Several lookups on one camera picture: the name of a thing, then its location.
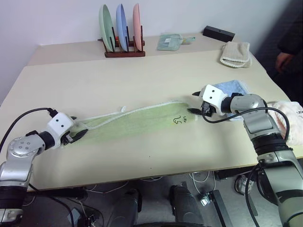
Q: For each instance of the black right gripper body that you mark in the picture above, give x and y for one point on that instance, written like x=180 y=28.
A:
x=207 y=109

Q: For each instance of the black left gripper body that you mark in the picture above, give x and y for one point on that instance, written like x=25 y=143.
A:
x=68 y=138

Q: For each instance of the light green towel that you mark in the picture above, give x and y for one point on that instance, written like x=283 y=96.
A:
x=142 y=120

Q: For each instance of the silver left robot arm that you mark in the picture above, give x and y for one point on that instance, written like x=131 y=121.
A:
x=17 y=151

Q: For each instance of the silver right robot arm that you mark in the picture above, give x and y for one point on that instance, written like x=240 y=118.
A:
x=262 y=127

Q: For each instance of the light blue towel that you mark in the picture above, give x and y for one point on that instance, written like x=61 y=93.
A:
x=233 y=86

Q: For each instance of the folded beige towel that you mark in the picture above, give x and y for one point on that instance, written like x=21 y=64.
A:
x=235 y=54

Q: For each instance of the pale pink towel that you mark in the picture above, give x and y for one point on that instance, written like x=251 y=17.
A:
x=293 y=118

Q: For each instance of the bystander bare hand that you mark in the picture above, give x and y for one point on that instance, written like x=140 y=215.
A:
x=284 y=61

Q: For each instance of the black under-table crossbar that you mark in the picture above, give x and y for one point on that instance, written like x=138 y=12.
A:
x=59 y=194

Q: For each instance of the folded teal green cloth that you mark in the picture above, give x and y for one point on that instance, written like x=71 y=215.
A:
x=168 y=42

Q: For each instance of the black rectangular box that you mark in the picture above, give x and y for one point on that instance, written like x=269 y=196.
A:
x=219 y=33

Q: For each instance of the dark wooden plate rack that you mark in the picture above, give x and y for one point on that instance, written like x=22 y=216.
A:
x=124 y=54

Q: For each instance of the pink plate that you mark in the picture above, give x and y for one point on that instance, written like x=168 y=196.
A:
x=137 y=26

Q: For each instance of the green plate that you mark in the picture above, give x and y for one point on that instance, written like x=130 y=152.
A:
x=106 y=26

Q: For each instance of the black table leg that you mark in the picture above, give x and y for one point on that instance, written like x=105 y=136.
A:
x=220 y=208

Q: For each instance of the blue plate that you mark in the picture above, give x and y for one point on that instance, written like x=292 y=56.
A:
x=121 y=26

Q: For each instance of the person in dark clothes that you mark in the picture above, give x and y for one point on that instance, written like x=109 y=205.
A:
x=292 y=26

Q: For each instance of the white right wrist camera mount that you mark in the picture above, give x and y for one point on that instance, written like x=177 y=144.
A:
x=213 y=94

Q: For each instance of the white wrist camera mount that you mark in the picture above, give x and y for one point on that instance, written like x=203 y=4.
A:
x=59 y=124
x=213 y=94

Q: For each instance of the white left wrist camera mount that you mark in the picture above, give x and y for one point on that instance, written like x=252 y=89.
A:
x=59 y=124

